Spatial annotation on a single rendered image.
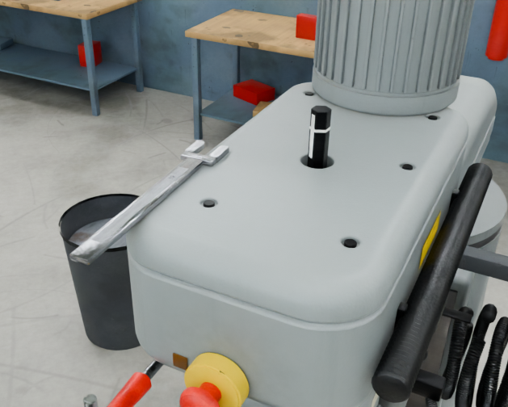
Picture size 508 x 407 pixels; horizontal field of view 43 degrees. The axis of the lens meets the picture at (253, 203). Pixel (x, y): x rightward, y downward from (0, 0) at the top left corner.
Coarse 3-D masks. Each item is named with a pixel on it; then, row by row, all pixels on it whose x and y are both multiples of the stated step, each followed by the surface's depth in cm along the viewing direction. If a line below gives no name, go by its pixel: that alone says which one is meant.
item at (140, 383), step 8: (152, 368) 69; (136, 376) 67; (144, 376) 67; (152, 376) 68; (128, 384) 66; (136, 384) 66; (144, 384) 66; (120, 392) 65; (128, 392) 65; (136, 392) 65; (144, 392) 66; (112, 400) 65; (120, 400) 64; (128, 400) 65; (136, 400) 65
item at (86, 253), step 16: (192, 144) 72; (192, 160) 69; (208, 160) 69; (176, 176) 65; (160, 192) 62; (128, 208) 60; (144, 208) 60; (112, 224) 57; (128, 224) 58; (96, 240) 55; (112, 240) 56; (80, 256) 53; (96, 256) 54
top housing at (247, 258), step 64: (256, 128) 78; (384, 128) 78; (448, 128) 79; (192, 192) 64; (256, 192) 64; (320, 192) 65; (384, 192) 65; (448, 192) 79; (128, 256) 61; (192, 256) 56; (256, 256) 55; (320, 256) 55; (384, 256) 56; (192, 320) 59; (256, 320) 55; (320, 320) 52; (384, 320) 57; (256, 384) 59; (320, 384) 56
